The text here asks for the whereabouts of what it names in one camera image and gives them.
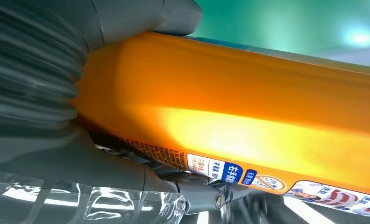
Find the green table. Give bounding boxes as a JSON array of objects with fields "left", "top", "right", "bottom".
[{"left": 191, "top": 0, "right": 370, "bottom": 67}]

